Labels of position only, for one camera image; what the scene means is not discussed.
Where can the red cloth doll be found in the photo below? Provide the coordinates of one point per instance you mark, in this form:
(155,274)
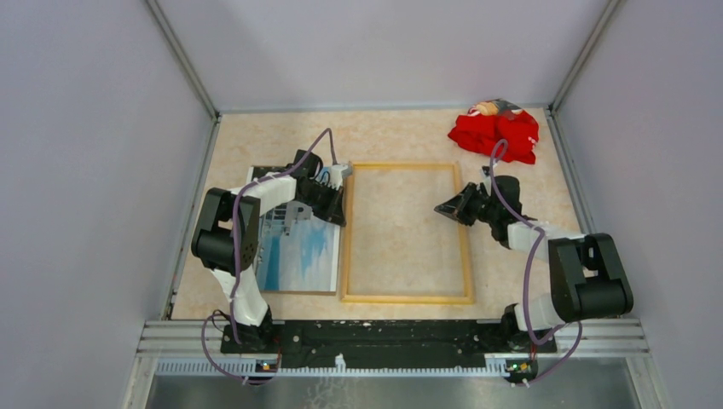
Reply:
(490,121)

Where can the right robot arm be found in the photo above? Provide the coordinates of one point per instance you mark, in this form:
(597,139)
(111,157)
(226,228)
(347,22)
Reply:
(569,277)

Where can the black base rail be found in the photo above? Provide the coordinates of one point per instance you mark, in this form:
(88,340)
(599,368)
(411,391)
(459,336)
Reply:
(379,344)

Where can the yellow wooden picture frame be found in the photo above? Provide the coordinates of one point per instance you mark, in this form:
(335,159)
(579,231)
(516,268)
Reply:
(395,247)

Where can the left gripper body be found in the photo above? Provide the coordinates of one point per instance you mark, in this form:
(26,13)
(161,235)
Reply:
(319,198)

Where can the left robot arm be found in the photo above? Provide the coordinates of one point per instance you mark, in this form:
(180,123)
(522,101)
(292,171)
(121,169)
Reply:
(238,229)

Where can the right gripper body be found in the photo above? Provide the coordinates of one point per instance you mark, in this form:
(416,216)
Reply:
(488,211)

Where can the building photo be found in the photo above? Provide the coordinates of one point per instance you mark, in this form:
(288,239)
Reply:
(297,252)

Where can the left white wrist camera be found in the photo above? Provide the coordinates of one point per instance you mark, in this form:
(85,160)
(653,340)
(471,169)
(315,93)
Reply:
(338,173)

